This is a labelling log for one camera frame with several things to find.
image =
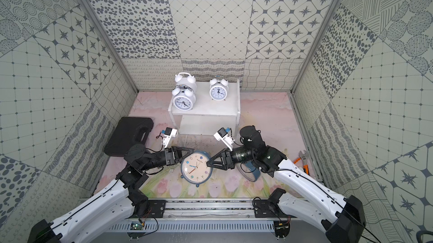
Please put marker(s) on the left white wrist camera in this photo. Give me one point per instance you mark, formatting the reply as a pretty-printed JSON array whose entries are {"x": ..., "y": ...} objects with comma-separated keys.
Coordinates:
[{"x": 167, "y": 135}]

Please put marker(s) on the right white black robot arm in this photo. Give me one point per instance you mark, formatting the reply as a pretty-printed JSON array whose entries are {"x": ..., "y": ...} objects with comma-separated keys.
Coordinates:
[{"x": 341, "y": 218}]

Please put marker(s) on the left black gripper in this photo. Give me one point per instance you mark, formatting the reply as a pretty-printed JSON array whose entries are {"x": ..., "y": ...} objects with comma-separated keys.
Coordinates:
[{"x": 171, "y": 156}]

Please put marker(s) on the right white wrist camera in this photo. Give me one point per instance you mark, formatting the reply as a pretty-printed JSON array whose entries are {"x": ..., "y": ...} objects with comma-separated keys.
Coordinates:
[{"x": 224, "y": 135}]

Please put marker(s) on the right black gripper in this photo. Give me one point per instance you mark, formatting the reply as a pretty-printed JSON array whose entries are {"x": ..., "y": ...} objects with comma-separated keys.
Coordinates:
[{"x": 226, "y": 159}]

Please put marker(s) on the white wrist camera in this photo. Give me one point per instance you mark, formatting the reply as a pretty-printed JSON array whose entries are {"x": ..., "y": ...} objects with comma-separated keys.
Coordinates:
[
  {"x": 167, "y": 135},
  {"x": 224, "y": 135}
]

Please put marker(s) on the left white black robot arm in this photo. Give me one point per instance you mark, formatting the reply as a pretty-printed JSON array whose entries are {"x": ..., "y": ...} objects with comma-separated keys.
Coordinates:
[{"x": 119, "y": 200}]

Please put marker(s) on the orange handled pliers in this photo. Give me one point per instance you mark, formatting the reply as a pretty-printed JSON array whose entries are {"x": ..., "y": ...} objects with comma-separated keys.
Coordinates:
[{"x": 302, "y": 162}]

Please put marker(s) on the black plastic tool case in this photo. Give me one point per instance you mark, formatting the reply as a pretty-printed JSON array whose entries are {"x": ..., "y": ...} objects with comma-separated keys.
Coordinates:
[{"x": 129, "y": 132}]

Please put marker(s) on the white two-tier shelf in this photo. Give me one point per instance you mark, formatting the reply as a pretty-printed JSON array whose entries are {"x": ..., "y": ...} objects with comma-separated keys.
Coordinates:
[{"x": 207, "y": 115}]

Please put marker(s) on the aluminium mounting rail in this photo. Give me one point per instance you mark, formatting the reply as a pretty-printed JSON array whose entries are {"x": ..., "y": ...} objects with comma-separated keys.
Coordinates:
[{"x": 206, "y": 207}]

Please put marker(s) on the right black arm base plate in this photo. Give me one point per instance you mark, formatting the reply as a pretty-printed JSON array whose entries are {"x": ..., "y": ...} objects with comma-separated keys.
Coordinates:
[{"x": 267, "y": 209}]

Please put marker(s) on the blue round alarm clock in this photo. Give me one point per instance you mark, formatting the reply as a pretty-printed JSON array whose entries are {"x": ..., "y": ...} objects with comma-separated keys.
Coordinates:
[
  {"x": 248, "y": 171},
  {"x": 194, "y": 168}
]

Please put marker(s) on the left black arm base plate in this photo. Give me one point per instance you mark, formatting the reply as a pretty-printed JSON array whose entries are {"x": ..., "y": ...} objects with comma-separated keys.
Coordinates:
[{"x": 151, "y": 209}]

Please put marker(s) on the white perforated cable duct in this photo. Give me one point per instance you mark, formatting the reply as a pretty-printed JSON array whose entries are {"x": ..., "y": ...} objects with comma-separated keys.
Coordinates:
[{"x": 194, "y": 226}]

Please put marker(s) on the white twin-bell alarm clock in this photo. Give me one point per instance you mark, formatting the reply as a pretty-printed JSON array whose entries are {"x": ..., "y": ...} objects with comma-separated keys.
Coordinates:
[
  {"x": 218, "y": 88},
  {"x": 186, "y": 79},
  {"x": 184, "y": 97}
]

